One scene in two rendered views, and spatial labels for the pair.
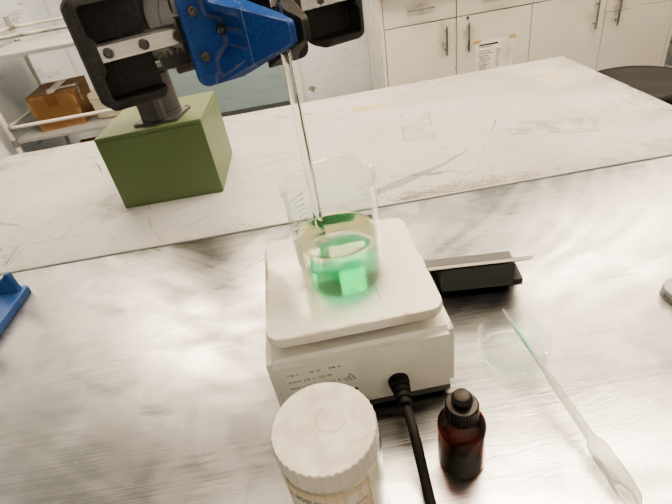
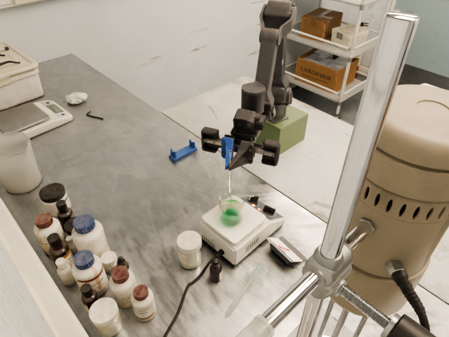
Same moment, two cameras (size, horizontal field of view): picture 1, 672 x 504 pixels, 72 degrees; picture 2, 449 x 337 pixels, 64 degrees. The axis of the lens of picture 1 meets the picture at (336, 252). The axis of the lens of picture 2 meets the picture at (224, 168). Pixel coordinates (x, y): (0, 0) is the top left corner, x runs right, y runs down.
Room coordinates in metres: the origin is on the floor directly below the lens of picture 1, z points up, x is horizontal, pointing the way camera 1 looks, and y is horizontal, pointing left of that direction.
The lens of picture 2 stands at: (-0.16, -0.43, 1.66)
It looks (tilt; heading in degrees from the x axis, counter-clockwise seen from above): 40 degrees down; 47
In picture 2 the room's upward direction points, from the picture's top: straight up
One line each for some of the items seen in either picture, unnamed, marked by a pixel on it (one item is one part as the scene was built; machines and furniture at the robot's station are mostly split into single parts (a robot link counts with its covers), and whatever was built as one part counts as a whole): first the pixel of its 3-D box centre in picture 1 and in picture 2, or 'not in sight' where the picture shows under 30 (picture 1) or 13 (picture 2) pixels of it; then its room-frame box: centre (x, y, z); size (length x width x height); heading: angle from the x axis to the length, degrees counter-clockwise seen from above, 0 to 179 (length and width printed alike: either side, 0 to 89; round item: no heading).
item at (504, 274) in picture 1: (471, 260); (286, 248); (0.34, -0.13, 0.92); 0.09 x 0.06 x 0.04; 83
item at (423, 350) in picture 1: (346, 295); (240, 224); (0.30, 0.00, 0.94); 0.22 x 0.13 x 0.08; 1
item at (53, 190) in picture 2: not in sight; (55, 200); (-0.01, 0.42, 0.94); 0.07 x 0.07 x 0.07
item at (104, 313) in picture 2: not in sight; (106, 317); (-0.08, 0.01, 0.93); 0.06 x 0.06 x 0.07
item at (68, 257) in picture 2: not in sight; (59, 251); (-0.08, 0.22, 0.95); 0.04 x 0.04 x 0.11
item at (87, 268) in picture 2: not in sight; (89, 272); (-0.06, 0.12, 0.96); 0.06 x 0.06 x 0.11
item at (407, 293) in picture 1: (344, 274); (234, 218); (0.28, 0.00, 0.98); 0.12 x 0.12 x 0.01; 1
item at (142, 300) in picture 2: not in sight; (143, 301); (-0.01, -0.01, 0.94); 0.05 x 0.05 x 0.09
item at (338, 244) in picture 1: (338, 231); (232, 207); (0.27, 0.00, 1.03); 0.07 x 0.06 x 0.08; 151
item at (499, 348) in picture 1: (512, 344); (258, 273); (0.24, -0.12, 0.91); 0.06 x 0.06 x 0.02
